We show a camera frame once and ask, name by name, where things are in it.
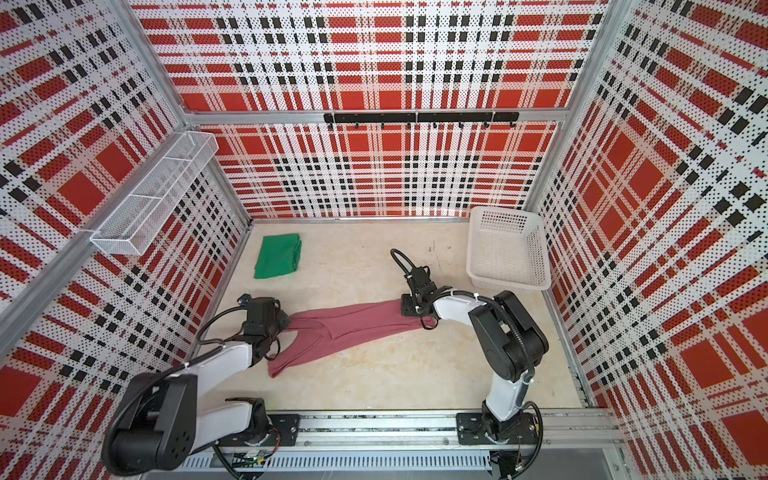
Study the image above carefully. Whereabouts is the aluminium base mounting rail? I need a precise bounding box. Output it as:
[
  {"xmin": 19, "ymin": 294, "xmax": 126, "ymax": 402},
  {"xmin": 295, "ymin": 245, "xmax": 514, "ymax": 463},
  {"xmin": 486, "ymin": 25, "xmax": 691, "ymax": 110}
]
[{"xmin": 179, "ymin": 409, "xmax": 625, "ymax": 452}]

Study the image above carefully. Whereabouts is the black wall hook rail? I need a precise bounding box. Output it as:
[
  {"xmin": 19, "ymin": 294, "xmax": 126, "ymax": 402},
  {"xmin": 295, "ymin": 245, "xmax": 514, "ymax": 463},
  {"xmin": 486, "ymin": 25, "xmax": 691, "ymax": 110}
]
[{"xmin": 323, "ymin": 111, "xmax": 520, "ymax": 128}]

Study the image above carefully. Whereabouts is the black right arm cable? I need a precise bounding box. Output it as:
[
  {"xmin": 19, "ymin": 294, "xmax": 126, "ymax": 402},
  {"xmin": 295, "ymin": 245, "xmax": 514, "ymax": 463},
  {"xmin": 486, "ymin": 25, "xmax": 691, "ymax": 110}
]
[{"xmin": 389, "ymin": 248, "xmax": 536, "ymax": 385}]

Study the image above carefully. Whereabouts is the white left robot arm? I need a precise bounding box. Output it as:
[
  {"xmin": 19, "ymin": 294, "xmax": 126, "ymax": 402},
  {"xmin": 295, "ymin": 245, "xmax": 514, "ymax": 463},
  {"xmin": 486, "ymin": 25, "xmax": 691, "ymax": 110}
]
[{"xmin": 101, "ymin": 294, "xmax": 300, "ymax": 479}]

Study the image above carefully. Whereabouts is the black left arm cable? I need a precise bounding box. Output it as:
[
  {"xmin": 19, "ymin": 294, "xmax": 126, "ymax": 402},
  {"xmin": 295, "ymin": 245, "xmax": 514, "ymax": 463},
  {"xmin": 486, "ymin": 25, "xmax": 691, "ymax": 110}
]
[{"xmin": 100, "ymin": 304, "xmax": 253, "ymax": 475}]

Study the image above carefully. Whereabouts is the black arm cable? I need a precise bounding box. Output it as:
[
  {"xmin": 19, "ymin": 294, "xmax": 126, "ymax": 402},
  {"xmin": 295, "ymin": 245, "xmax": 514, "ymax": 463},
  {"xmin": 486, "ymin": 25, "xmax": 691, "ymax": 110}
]
[
  {"xmin": 100, "ymin": 304, "xmax": 253, "ymax": 475},
  {"xmin": 389, "ymin": 248, "xmax": 536, "ymax": 385}
]

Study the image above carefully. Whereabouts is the white perforated plastic basket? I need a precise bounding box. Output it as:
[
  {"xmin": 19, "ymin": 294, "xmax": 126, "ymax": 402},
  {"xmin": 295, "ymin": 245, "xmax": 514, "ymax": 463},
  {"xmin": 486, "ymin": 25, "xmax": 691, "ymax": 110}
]
[{"xmin": 466, "ymin": 206, "xmax": 552, "ymax": 291}]

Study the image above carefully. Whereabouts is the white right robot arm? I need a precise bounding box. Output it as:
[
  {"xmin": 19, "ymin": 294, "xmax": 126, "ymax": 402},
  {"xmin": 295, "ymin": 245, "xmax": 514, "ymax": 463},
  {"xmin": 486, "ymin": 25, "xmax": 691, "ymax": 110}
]
[{"xmin": 401, "ymin": 266, "xmax": 549, "ymax": 444}]

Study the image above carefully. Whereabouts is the maroon tank top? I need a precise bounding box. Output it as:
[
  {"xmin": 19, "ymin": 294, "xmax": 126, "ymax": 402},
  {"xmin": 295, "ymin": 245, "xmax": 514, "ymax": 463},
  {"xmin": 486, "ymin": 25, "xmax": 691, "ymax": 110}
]
[{"xmin": 268, "ymin": 299, "xmax": 435, "ymax": 378}]

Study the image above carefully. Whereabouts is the green tank top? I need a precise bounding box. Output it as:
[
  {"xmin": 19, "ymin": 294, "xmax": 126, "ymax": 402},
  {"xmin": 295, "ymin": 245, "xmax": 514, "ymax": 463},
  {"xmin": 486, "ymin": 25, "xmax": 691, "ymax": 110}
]
[{"xmin": 254, "ymin": 233, "xmax": 302, "ymax": 279}]

